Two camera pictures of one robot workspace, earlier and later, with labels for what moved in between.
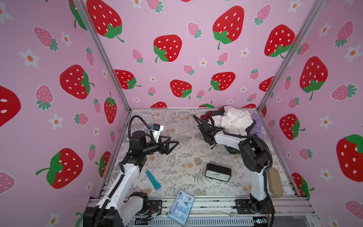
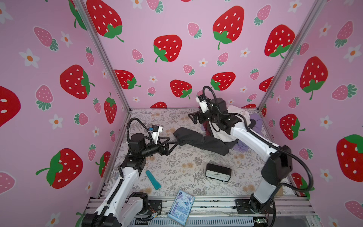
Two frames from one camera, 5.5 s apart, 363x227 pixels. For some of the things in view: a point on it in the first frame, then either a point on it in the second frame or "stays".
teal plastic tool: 157,185 stays
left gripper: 165,150 stays
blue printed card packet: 181,207 stays
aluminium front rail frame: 226,212 stays
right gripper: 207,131 to 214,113
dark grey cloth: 249,129 to 187,136
